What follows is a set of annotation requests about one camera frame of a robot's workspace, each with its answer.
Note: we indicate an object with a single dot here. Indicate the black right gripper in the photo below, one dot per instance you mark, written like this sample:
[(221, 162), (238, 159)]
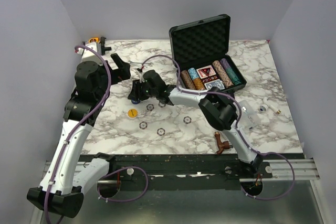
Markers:
[(136, 91)]

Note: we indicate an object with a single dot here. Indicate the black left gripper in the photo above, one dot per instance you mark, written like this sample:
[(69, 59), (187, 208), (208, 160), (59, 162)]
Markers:
[(123, 72)]

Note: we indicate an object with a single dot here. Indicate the blue small blind button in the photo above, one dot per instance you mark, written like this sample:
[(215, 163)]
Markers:
[(135, 101)]

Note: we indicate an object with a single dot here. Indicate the yellow big blind button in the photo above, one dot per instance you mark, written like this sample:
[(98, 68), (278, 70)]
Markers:
[(132, 113)]

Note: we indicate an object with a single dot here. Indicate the black triangular all-in button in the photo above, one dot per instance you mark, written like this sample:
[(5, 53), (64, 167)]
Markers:
[(207, 71)]

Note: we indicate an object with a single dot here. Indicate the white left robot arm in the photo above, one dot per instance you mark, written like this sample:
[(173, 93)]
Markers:
[(62, 191)]

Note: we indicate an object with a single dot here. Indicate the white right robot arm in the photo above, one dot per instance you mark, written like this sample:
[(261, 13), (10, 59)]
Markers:
[(221, 111)]

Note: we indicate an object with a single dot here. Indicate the black poker set case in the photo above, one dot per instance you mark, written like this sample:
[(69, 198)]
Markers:
[(198, 44)]

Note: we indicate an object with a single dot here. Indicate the blue ten poker chip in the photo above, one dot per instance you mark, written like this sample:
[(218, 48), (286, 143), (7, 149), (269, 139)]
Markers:
[(187, 120), (162, 105), (161, 132), (150, 107), (143, 125)]

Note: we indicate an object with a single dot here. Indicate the silver open-end wrench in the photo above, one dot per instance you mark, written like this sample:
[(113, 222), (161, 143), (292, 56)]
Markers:
[(140, 63)]

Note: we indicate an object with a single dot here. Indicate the black t-shaped tool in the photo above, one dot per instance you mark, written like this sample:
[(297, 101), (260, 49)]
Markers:
[(103, 46)]

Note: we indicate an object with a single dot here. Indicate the orange tape measure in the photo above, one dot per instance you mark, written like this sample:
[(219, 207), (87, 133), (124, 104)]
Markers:
[(94, 39)]

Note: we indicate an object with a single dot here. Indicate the brown chip stack row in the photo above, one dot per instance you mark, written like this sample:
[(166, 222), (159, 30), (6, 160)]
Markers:
[(188, 83)]

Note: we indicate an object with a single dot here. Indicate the blue playing card deck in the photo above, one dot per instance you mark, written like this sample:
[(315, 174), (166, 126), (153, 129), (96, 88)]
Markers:
[(215, 83)]

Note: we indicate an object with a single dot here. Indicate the teal chip stack row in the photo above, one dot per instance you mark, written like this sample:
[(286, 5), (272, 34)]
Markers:
[(234, 78)]

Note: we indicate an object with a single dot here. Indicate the brown faucet tap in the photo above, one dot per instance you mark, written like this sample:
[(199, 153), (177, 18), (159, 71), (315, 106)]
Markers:
[(221, 145)]

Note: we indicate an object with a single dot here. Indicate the clear plastic bag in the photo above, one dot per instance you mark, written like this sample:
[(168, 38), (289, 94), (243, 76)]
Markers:
[(249, 118)]

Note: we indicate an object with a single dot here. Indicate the white brass small fitting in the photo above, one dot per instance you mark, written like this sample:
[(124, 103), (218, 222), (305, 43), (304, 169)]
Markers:
[(275, 109)]

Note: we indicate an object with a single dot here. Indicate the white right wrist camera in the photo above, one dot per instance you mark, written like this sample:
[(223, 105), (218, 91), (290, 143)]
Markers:
[(140, 74)]

